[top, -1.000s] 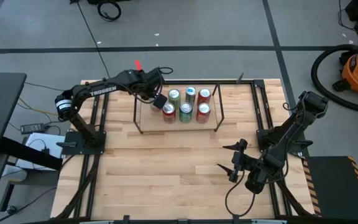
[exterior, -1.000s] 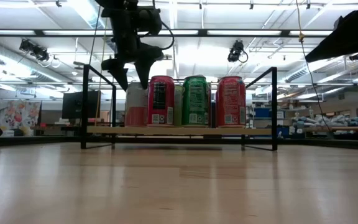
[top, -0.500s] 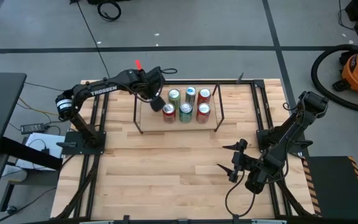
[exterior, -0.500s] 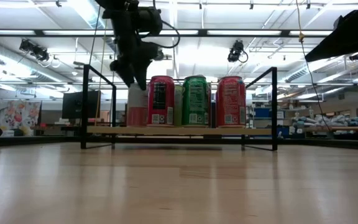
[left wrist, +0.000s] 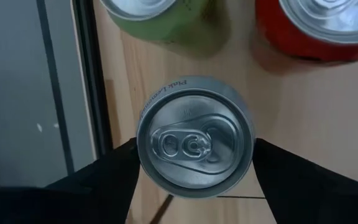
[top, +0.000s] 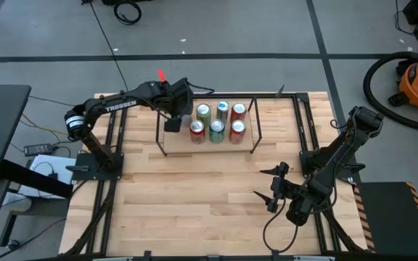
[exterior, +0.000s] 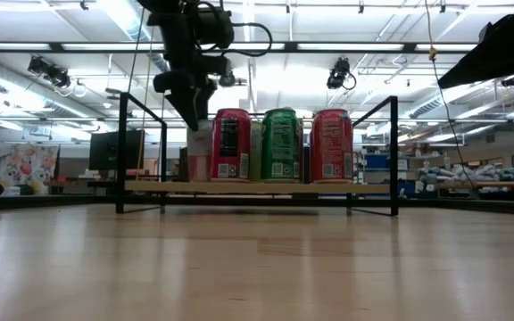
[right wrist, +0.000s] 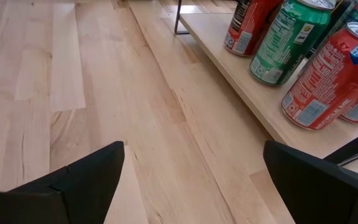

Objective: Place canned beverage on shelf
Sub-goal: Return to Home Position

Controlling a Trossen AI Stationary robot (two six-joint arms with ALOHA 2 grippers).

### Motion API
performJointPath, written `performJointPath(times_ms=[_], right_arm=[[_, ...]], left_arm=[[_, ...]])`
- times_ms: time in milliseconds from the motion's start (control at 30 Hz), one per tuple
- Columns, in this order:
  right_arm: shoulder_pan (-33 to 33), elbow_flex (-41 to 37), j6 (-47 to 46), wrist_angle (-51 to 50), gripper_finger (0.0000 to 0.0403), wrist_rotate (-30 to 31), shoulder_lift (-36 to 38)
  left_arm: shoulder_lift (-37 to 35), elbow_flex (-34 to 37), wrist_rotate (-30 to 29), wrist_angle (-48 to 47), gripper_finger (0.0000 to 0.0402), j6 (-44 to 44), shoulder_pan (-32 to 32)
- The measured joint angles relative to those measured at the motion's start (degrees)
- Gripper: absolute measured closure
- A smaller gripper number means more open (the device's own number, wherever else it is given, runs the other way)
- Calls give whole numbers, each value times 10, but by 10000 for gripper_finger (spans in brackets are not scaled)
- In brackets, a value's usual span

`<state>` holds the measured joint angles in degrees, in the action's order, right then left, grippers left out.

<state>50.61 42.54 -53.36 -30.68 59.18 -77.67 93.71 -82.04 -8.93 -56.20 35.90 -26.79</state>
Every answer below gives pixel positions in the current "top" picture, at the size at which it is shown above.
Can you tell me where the black metal beam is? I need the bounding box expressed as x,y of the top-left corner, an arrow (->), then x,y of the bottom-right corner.
0,159 -> 74,199

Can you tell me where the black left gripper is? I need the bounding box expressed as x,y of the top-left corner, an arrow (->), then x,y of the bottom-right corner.
160,77 -> 195,133

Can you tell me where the black platform with striped edge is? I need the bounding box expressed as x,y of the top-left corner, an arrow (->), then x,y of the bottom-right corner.
352,181 -> 418,259

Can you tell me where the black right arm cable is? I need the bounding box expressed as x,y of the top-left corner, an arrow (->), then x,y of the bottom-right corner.
262,197 -> 300,254

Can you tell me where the silver blue Red Bull can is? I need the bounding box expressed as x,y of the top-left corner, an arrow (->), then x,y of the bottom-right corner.
216,100 -> 230,123

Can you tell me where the orange Fanta can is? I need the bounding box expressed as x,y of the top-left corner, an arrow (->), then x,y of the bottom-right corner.
229,102 -> 248,123
229,119 -> 247,145

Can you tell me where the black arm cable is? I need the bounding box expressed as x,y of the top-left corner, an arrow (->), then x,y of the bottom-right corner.
262,197 -> 300,254
185,80 -> 216,96

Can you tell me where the green Sprite can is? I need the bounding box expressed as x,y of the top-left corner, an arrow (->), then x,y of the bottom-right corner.
208,118 -> 226,144

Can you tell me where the black power adapter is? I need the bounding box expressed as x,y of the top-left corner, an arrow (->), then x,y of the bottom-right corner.
23,143 -> 53,157

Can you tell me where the long black floor cable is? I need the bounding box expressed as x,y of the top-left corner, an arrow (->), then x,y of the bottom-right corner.
87,0 -> 130,94

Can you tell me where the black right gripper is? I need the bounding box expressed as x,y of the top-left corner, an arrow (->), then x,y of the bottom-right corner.
253,161 -> 291,215

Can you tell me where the red and blue Fanta can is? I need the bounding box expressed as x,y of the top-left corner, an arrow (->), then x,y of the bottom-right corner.
189,119 -> 207,145

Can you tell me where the coiled black cable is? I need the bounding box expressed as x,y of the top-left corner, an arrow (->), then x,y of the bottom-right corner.
112,0 -> 143,26

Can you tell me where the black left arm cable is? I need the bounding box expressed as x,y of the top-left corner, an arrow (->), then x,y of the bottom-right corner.
185,80 -> 216,96

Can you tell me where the light green lime soda can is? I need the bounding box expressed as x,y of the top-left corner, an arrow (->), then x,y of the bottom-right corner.
195,103 -> 213,128

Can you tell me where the black aluminium table frame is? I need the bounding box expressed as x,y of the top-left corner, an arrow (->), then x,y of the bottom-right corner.
63,81 -> 369,261

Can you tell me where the white box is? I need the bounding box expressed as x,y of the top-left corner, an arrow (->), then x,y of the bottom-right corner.
17,154 -> 75,199

